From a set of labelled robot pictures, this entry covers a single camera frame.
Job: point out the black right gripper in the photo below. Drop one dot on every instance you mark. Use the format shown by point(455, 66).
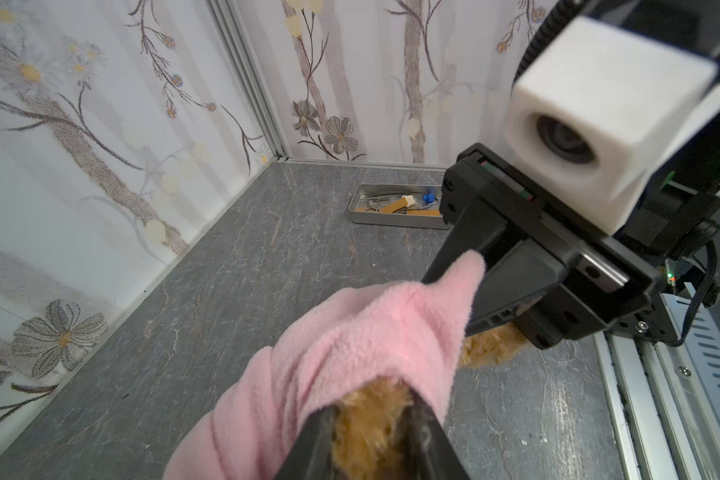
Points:
point(549, 271)

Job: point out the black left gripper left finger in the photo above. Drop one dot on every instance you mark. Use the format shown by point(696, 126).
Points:
point(310, 456)

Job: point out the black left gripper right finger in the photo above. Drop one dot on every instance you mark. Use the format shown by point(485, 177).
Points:
point(429, 455)

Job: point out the brown plush teddy bear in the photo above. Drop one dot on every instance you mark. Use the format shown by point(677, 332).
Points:
point(369, 430)

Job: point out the pink bear hoodie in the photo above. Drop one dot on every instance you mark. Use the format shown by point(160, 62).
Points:
point(402, 330)

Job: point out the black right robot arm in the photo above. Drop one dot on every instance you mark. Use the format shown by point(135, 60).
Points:
point(673, 217)

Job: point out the wooden pieces in tray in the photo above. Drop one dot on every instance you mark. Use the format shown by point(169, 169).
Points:
point(424, 204)

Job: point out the metal tray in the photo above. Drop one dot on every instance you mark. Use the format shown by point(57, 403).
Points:
point(364, 191)

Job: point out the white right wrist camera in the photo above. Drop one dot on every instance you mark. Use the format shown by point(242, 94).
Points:
point(634, 101)

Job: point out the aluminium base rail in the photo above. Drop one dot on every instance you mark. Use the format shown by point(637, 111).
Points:
point(664, 402)

